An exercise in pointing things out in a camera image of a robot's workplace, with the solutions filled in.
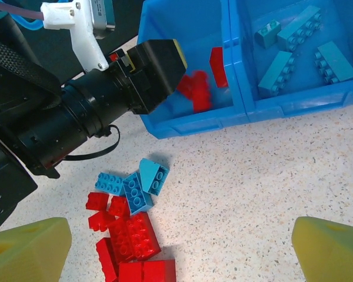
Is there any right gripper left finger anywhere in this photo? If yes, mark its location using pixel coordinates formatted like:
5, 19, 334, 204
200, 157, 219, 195
0, 216, 74, 282

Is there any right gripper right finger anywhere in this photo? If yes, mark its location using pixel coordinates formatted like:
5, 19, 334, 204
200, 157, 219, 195
291, 216, 353, 282

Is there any blue sloped lego brick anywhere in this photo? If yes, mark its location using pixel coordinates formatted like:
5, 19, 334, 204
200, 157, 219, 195
138, 157, 170, 196

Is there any small blue lego brick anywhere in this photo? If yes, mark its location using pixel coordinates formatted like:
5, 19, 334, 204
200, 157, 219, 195
254, 19, 282, 49

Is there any blue plastic bin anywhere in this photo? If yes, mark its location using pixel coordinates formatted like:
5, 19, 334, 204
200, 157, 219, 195
136, 0, 248, 140
228, 0, 353, 124

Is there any small red lego brick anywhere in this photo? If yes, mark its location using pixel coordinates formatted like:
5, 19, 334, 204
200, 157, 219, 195
87, 210, 117, 233

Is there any thin black cable loop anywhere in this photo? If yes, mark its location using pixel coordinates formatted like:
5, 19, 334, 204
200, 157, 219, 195
65, 125, 121, 162

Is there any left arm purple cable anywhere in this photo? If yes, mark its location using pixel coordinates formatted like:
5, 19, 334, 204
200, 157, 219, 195
0, 0, 45, 21

